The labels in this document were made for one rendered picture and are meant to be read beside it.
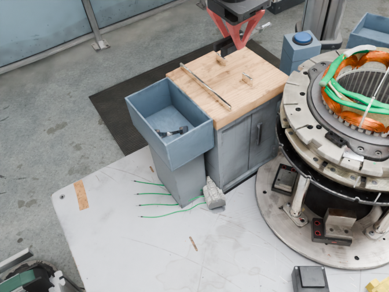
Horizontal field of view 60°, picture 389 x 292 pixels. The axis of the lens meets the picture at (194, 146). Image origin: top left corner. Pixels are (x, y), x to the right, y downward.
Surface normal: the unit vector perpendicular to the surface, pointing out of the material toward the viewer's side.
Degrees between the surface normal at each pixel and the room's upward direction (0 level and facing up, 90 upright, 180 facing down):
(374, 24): 90
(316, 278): 0
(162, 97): 90
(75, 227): 0
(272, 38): 0
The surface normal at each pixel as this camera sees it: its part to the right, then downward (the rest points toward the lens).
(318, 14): -0.10, 0.77
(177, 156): 0.56, 0.61
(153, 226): -0.08, -0.63
